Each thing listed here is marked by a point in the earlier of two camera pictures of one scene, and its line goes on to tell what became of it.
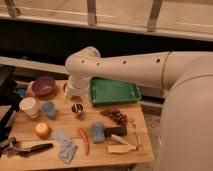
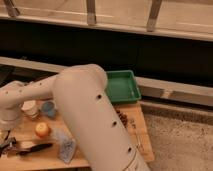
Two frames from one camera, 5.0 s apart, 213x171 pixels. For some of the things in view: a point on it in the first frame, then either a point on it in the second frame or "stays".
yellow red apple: x=42 y=130 stays
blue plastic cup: x=49 y=108 stays
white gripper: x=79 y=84 → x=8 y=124
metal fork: x=133 y=125 stays
